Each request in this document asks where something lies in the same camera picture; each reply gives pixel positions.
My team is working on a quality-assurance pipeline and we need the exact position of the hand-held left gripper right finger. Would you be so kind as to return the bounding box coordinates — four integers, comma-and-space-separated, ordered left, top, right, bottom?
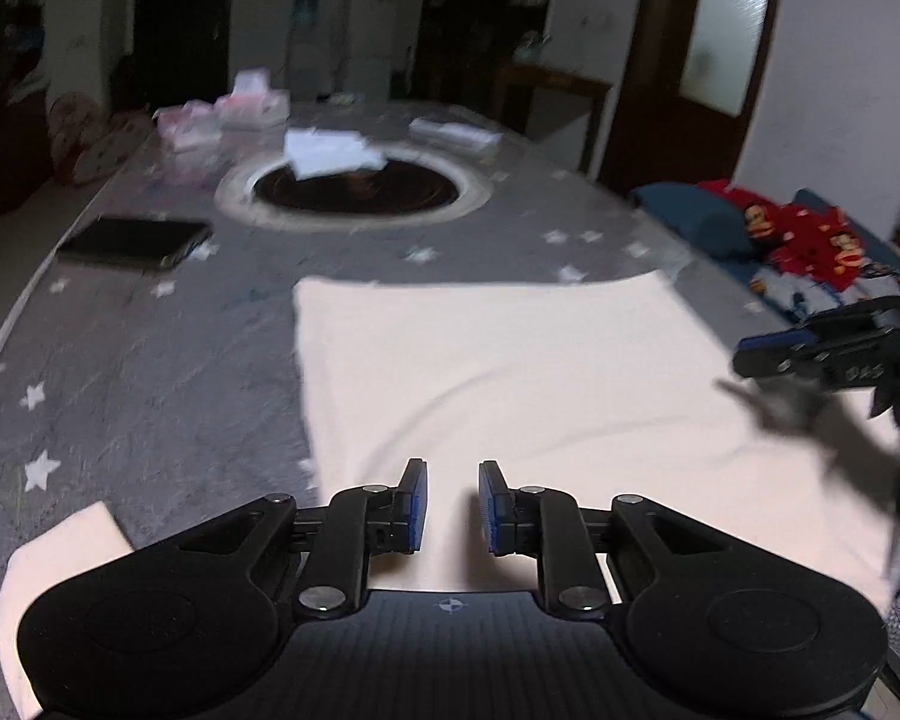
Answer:
478, 459, 733, 622

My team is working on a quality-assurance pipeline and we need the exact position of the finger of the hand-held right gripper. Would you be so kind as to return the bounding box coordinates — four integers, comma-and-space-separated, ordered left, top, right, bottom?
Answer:
732, 293, 900, 392

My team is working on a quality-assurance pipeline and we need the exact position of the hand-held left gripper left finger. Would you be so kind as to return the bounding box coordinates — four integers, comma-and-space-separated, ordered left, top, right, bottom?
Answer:
172, 457, 429, 622

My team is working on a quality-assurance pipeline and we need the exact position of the cream fleece garment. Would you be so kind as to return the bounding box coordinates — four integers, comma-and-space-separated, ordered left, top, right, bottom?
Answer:
0, 274, 900, 720

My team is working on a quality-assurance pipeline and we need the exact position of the blue cartoon-print sofa cover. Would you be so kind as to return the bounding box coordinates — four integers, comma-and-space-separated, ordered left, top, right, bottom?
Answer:
748, 190, 900, 332

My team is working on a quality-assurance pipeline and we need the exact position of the red monkey-print blanket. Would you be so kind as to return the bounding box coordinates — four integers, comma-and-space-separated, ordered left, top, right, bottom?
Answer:
693, 178, 875, 290

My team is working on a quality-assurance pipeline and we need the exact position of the blue cushion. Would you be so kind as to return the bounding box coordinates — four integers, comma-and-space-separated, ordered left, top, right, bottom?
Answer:
629, 181, 767, 264

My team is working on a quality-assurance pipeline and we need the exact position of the grey star-print tablecloth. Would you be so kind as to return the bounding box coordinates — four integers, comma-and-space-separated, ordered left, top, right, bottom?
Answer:
0, 99, 900, 720

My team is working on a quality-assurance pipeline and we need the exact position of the brown frosted-glass door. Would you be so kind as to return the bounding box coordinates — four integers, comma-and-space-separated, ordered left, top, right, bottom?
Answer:
599, 0, 786, 197

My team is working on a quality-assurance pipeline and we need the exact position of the round built-in cooktop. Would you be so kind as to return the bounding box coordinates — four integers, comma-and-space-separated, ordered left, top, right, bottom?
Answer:
215, 145, 493, 230

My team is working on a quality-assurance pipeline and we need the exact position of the wooden side table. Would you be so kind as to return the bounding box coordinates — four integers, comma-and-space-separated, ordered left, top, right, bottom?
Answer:
494, 63, 615, 174

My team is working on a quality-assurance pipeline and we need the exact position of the white tissue sheet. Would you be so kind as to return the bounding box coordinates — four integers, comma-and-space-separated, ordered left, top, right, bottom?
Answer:
283, 127, 388, 182

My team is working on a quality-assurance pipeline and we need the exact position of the white remote control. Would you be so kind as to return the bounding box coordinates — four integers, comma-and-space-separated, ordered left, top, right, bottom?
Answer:
408, 115, 504, 156

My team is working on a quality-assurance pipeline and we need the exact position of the black smartphone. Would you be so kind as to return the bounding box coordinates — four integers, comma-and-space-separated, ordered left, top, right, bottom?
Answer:
55, 217, 213, 272

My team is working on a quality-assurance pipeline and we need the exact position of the pink and white tissue box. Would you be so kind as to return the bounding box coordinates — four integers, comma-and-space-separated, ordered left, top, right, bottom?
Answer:
217, 70, 293, 129
155, 100, 223, 149

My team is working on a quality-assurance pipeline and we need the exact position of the dark wooden display cabinet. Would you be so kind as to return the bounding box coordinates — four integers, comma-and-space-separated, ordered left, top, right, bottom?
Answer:
412, 0, 564, 103

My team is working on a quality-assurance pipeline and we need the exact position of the white refrigerator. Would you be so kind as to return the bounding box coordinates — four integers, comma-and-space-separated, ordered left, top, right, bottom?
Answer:
340, 0, 395, 99

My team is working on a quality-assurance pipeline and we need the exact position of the water dispenser with blue bottle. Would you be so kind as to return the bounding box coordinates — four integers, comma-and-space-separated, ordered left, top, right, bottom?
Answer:
284, 0, 324, 99

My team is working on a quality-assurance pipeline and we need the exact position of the polka-dot fabric basket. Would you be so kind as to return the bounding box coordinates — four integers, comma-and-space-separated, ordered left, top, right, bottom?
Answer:
46, 90, 155, 186

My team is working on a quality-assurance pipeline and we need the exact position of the dark wooden door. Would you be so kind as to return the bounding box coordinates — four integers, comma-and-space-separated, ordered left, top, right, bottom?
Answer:
130, 0, 239, 92

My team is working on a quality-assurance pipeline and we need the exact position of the dark wooden shelf unit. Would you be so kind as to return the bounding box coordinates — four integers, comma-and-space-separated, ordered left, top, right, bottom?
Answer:
0, 0, 52, 216

